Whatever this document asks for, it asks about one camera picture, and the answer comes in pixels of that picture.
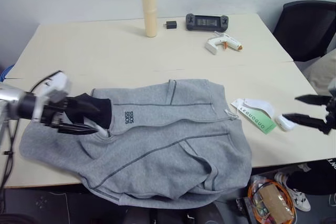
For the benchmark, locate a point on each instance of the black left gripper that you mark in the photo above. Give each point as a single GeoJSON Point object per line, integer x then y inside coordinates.
{"type": "Point", "coordinates": [56, 115]}

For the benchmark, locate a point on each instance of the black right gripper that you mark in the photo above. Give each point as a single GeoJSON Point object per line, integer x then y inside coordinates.
{"type": "Point", "coordinates": [331, 113]}

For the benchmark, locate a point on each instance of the grey zip jacket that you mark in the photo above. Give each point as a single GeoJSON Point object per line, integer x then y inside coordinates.
{"type": "Point", "coordinates": [157, 155]}

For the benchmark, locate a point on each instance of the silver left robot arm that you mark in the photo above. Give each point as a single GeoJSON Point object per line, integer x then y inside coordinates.
{"type": "Point", "coordinates": [11, 98]}

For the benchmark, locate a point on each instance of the white earbud case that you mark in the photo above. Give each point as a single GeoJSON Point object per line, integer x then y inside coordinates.
{"type": "Point", "coordinates": [284, 123]}

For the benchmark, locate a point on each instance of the white paper hang tag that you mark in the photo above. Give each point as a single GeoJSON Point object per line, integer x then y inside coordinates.
{"type": "Point", "coordinates": [258, 104]}

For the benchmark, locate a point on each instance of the person's black trouser leg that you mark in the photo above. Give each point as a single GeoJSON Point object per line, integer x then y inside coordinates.
{"type": "Point", "coordinates": [315, 179]}

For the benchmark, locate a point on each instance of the black mesh office chair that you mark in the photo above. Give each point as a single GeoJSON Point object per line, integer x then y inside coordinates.
{"type": "Point", "coordinates": [307, 27]}

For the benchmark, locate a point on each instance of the white sneaker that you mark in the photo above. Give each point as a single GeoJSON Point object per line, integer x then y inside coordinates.
{"type": "Point", "coordinates": [299, 200]}

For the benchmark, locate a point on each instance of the brown cardboard box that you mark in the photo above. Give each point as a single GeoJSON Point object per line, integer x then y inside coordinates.
{"type": "Point", "coordinates": [275, 203]}

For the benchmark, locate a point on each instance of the white hot glue gun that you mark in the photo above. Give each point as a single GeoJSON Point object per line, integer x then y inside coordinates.
{"type": "Point", "coordinates": [223, 41]}

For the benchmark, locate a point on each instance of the tall cream bottle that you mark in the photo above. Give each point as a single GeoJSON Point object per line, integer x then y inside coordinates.
{"type": "Point", "coordinates": [149, 11]}

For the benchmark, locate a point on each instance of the small black charger adapter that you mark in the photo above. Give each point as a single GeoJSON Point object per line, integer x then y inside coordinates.
{"type": "Point", "coordinates": [171, 24]}

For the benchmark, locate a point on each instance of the black handheld game controller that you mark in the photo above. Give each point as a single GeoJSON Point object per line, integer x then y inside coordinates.
{"type": "Point", "coordinates": [207, 22]}

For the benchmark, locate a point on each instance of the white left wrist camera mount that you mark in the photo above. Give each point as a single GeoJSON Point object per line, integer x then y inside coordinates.
{"type": "Point", "coordinates": [59, 81]}

